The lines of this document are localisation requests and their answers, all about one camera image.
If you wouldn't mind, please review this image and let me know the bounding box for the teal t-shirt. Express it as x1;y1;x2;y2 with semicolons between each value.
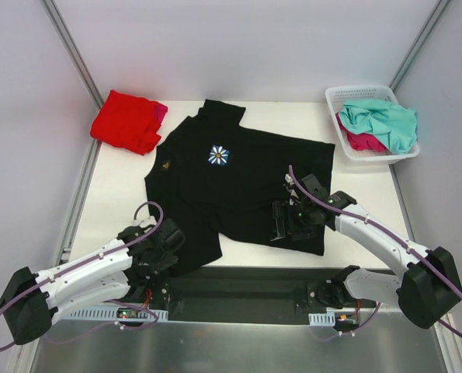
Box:
335;99;418;155

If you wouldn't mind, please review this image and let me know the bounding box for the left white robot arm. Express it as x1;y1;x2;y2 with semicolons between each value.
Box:
0;219;185;345

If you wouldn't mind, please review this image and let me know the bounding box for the purple cable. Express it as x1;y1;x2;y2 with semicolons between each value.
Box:
0;200;165;350
287;164;462;343

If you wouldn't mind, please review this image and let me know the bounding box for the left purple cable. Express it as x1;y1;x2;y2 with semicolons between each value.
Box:
0;200;165;350

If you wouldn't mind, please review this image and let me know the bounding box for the white cable duct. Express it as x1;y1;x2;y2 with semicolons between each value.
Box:
64;305;168;322
308;312;335;327

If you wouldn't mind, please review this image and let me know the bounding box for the left white cable duct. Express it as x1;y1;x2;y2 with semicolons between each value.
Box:
64;305;168;322

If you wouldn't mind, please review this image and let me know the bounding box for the black daisy t-shirt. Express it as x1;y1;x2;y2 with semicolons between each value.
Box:
145;99;335;277

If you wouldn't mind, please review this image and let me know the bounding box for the magenta t-shirt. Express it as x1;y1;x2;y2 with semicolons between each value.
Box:
346;132;387;152

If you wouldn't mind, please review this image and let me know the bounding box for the white plastic basket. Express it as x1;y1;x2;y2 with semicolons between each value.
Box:
325;85;420;165

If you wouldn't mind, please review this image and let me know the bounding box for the right aluminium frame post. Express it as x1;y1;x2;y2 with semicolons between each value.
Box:
389;0;453;92

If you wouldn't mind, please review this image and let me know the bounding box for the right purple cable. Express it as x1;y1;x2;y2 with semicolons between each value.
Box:
287;164;462;343

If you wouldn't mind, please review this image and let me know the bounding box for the red t-shirt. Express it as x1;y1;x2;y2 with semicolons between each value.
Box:
90;90;162;155

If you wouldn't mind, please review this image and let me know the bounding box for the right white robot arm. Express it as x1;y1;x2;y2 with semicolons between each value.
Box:
273;174;462;329

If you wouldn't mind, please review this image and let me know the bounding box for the right white cable duct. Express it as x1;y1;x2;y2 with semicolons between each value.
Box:
308;312;335;327

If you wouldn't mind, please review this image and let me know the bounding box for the left aluminium frame post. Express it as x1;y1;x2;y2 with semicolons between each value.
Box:
40;0;107;113

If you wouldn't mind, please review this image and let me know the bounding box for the pink t-shirt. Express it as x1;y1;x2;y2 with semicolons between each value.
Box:
153;102;168;125

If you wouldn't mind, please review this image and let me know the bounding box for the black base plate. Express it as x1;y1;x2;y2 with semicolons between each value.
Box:
100;262;377;326

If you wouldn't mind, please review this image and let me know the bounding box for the aluminium frame post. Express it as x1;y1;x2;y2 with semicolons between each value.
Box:
40;0;107;113
389;0;453;92

